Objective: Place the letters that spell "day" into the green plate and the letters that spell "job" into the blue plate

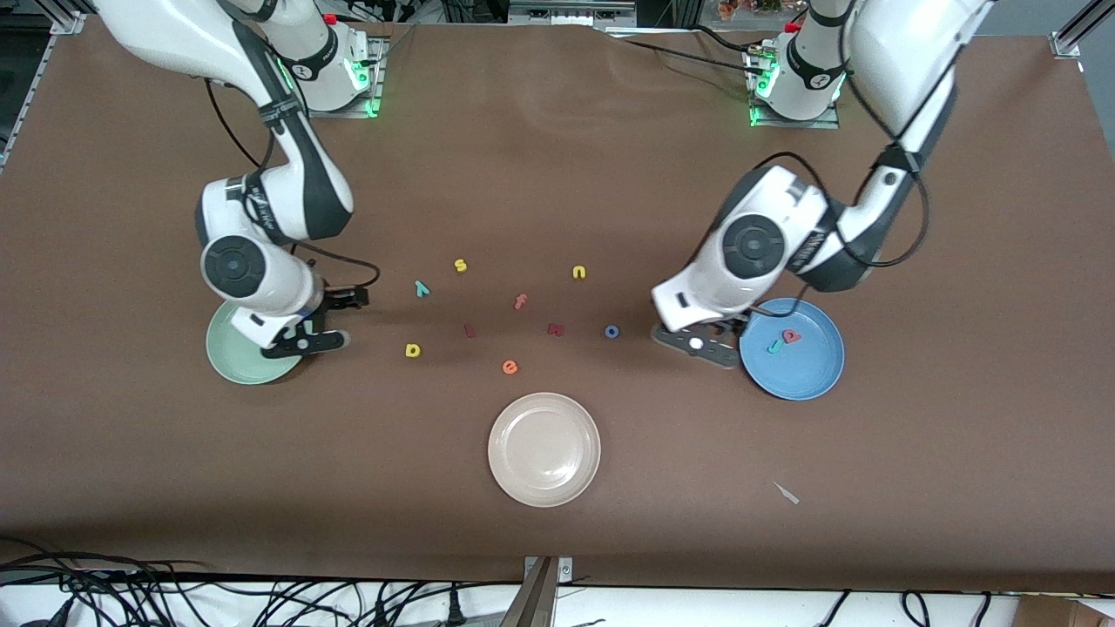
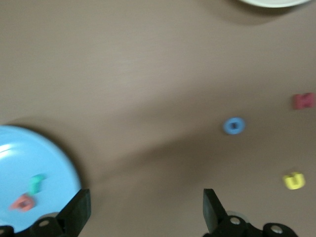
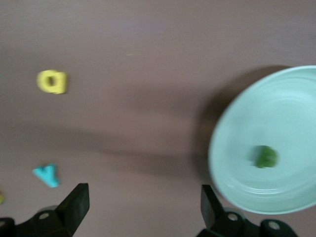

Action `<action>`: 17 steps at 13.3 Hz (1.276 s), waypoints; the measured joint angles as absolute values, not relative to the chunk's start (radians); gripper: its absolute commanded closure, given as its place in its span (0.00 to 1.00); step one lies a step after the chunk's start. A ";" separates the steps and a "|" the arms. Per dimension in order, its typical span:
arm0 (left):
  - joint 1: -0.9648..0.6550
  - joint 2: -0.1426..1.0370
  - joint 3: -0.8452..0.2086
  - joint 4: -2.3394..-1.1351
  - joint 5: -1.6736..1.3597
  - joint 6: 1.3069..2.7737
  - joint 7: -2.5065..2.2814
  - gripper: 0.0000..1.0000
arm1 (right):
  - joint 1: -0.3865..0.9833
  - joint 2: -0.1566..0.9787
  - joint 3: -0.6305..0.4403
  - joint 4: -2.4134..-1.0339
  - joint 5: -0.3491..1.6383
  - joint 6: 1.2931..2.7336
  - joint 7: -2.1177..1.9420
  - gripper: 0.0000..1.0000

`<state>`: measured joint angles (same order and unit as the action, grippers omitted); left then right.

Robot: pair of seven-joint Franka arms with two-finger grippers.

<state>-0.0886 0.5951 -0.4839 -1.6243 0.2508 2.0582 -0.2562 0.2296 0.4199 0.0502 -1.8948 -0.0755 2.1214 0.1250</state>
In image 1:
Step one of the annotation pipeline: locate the blue round plate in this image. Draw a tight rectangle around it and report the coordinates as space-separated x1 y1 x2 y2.
739 297 846 401

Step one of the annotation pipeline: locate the green round plate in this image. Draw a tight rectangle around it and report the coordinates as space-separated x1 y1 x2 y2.
206 299 307 386

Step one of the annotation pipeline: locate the beige round plate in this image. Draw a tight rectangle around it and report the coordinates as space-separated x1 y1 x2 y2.
487 392 602 509

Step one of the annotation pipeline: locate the brown cardboard box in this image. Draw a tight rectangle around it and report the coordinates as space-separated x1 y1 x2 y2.
1015 595 1115 627

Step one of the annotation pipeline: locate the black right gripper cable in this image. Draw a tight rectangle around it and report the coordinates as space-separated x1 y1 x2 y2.
292 242 382 295

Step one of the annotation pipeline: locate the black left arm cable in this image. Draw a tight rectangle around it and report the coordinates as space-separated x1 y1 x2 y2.
753 152 930 268

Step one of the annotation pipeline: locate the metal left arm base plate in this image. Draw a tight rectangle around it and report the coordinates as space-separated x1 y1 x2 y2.
747 48 841 130

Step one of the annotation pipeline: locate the long black right arm cable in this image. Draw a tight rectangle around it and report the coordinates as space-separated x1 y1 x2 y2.
203 77 276 172

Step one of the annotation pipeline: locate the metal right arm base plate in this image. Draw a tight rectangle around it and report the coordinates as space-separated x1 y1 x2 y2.
305 35 385 119

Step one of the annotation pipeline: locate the black cable on table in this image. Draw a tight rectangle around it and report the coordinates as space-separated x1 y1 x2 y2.
610 24 772 78

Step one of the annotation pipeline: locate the metal table edge bracket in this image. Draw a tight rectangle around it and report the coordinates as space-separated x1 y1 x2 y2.
501 556 574 627

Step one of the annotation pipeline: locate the aluminium frame behind table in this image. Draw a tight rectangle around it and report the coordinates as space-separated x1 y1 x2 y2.
508 0 639 29

